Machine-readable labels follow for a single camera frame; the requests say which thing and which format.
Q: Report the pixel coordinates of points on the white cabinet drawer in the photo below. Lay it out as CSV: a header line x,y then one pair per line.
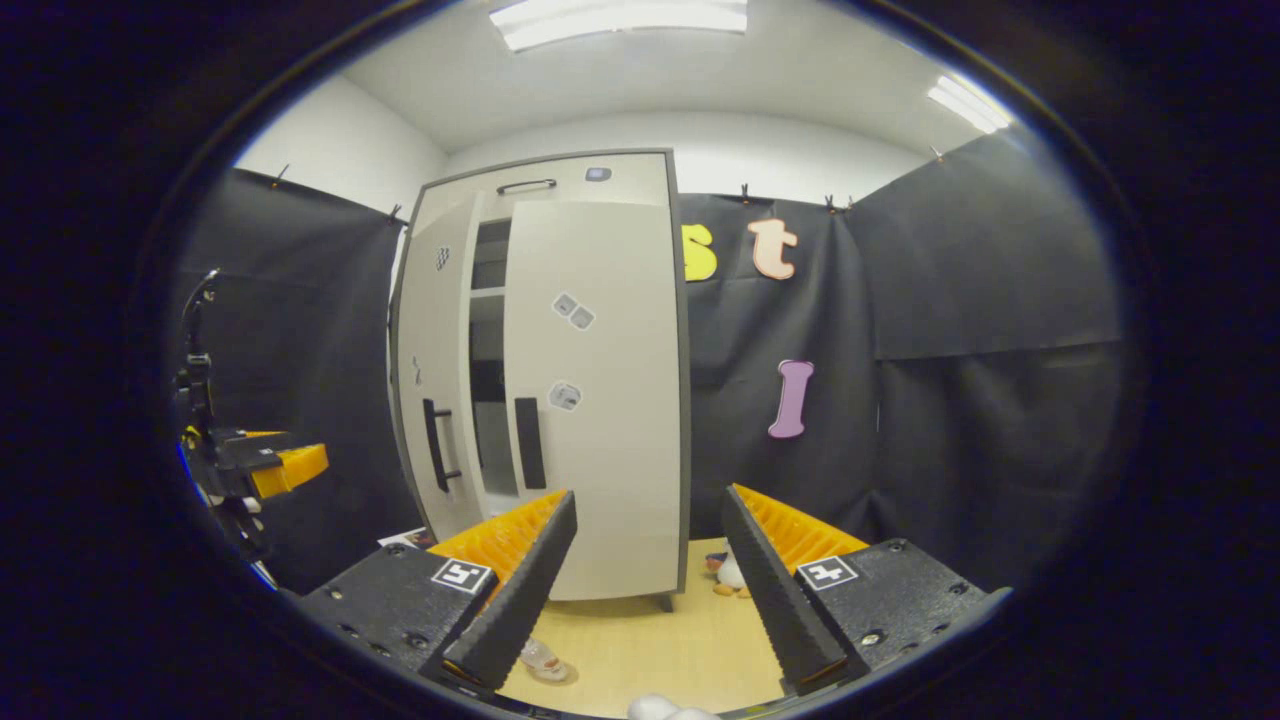
x,y
620,178

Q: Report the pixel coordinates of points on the white and grey cabinet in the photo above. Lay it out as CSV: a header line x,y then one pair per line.
x,y
490,340

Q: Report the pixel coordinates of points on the ceiling light panel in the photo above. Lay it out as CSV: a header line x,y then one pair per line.
x,y
620,22
968,103

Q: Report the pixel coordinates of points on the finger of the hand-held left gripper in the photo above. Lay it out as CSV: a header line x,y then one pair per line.
x,y
290,468

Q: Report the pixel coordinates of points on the printed booklet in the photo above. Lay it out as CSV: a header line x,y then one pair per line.
x,y
408,539

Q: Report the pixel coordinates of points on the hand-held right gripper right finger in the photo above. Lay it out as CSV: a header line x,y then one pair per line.
x,y
775,600

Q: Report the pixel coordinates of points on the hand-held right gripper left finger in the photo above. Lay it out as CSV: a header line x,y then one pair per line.
x,y
525,595

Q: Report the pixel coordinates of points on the clear bottle with red label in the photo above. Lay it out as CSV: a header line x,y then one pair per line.
x,y
543,658

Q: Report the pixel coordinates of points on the white cabinet door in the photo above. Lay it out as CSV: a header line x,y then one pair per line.
x,y
435,330
610,450

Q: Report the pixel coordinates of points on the penguin plush toy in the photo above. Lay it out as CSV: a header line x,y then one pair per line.
x,y
732,573

